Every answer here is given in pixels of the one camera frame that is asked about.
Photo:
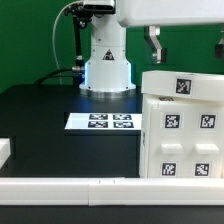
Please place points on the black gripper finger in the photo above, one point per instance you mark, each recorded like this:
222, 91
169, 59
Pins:
219, 48
159, 54

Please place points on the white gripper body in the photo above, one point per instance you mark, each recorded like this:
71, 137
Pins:
136, 13

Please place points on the white cabinet drawer block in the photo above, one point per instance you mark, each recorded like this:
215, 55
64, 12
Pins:
197, 86

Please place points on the small white cabinet panel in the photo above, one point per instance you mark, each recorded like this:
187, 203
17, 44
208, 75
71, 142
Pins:
206, 140

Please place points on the long white cabinet door panel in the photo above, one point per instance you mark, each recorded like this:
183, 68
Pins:
165, 149

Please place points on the white cabinet body box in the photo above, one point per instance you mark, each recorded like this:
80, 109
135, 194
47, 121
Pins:
184, 169

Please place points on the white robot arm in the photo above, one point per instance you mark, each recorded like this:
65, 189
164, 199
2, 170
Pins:
108, 72

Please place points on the white sheet with fiducial markers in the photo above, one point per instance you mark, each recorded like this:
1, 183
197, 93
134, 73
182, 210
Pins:
103, 121

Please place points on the white front border rail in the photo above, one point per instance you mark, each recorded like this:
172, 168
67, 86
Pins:
111, 191

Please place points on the white border rail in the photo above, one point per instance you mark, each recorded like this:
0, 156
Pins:
111, 191
5, 151

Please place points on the white left border rail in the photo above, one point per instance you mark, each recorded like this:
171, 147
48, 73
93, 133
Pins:
5, 151

